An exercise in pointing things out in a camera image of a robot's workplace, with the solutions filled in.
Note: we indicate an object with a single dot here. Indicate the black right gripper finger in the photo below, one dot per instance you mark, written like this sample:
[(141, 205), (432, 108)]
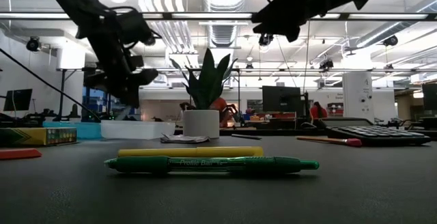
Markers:
[(271, 15), (288, 31)]

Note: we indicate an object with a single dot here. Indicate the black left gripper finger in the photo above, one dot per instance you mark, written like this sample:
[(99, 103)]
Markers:
[(124, 92), (145, 76)]

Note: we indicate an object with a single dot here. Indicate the white paper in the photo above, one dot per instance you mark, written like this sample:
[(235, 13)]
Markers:
[(184, 139)]

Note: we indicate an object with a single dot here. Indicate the yellow highlighter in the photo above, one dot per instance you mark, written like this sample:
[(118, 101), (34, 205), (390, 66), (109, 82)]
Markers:
[(191, 152)]

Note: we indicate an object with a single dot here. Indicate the green ballpoint pen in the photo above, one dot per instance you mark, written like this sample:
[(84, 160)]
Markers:
[(208, 165)]

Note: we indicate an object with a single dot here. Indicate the pencil with pink eraser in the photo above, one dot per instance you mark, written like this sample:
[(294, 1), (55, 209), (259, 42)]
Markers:
[(327, 140)]

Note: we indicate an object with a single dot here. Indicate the orange eraser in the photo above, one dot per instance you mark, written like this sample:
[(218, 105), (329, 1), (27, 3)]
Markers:
[(18, 154)]

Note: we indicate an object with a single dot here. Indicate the clear plastic pencil box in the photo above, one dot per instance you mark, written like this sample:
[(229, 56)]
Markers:
[(136, 130)]

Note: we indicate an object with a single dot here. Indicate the blue pencil box lid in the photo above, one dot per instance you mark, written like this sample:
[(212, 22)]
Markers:
[(82, 130)]

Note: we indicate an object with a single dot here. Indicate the green snake plant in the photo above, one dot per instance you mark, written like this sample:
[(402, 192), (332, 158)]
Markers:
[(206, 87)]

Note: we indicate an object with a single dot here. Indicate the black computer monitor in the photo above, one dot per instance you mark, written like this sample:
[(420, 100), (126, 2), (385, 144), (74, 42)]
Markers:
[(430, 97), (17, 99), (281, 98)]

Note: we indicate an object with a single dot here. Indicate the white plant pot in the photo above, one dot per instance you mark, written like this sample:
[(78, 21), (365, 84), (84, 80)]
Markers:
[(201, 123)]

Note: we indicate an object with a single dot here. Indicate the person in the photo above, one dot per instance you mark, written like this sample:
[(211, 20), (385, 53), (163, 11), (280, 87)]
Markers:
[(223, 109), (317, 111)]

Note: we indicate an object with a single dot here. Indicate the white pillar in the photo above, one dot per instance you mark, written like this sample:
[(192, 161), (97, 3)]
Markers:
[(357, 96)]

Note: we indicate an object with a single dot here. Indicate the yellow green crayon box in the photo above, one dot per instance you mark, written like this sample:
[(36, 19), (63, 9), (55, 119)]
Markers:
[(34, 136)]

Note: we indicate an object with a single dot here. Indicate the thin black pen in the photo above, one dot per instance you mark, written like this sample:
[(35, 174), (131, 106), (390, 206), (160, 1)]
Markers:
[(246, 137)]

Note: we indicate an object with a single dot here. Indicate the black calculator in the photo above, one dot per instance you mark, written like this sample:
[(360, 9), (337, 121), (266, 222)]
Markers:
[(375, 135)]

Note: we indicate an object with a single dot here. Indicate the black overhead camera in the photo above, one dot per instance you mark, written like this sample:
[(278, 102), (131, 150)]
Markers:
[(265, 40)]

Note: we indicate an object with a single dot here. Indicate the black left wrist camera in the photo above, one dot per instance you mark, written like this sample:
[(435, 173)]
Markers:
[(134, 27)]

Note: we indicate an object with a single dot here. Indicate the silver ventilation duct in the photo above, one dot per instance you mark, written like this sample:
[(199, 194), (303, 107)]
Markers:
[(223, 12)]

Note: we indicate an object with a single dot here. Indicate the black overhead frame bar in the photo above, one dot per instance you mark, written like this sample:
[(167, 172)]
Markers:
[(205, 16)]

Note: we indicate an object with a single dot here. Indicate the black frame strut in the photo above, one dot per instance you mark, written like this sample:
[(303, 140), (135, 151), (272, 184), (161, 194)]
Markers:
[(51, 86)]

